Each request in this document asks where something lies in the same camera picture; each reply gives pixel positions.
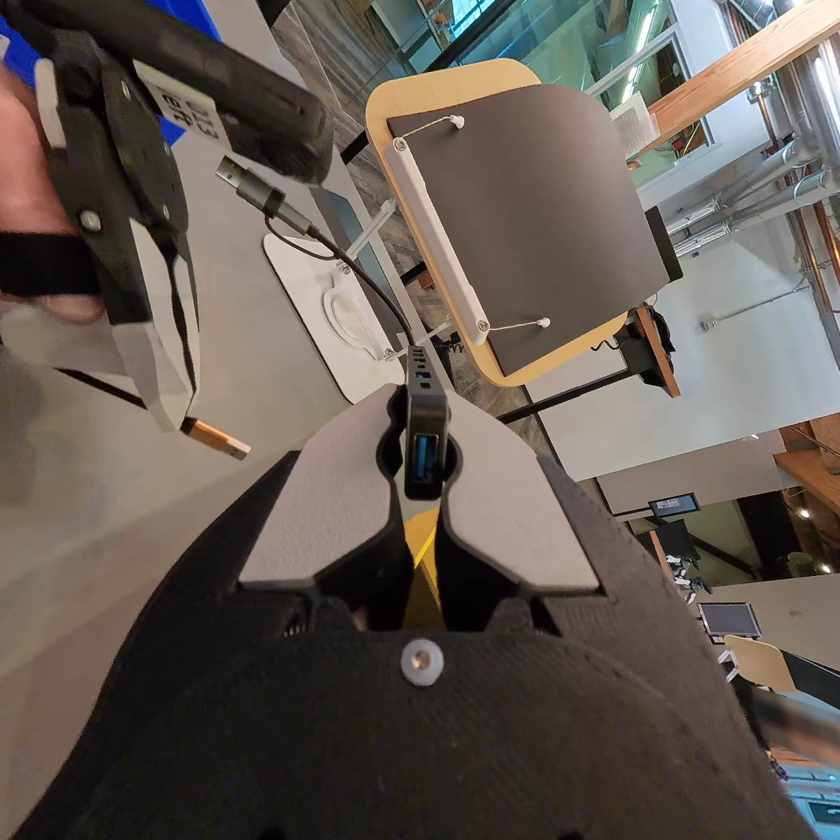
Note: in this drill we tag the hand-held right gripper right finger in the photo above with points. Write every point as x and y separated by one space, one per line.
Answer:
518 525

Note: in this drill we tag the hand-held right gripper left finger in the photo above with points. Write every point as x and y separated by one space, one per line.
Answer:
321 518

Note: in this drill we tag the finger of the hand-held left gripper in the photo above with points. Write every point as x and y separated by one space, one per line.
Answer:
154 367
192 315

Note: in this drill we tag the blue plastic bin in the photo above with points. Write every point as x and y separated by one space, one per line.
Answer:
176 131

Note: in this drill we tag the person's left hand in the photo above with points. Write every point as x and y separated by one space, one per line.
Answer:
26 170

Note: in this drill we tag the white base pad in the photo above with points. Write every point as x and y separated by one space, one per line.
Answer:
308 315

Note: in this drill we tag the yellow plastic bin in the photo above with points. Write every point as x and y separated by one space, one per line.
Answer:
420 590

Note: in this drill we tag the clear acrylic support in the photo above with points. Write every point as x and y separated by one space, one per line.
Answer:
371 229

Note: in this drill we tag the small desk monitor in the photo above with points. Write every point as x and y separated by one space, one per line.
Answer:
728 620

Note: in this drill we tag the small wall monitor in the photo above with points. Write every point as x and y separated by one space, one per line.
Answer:
676 505

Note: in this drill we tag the silver ventilation duct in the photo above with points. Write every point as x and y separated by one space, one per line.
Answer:
814 98

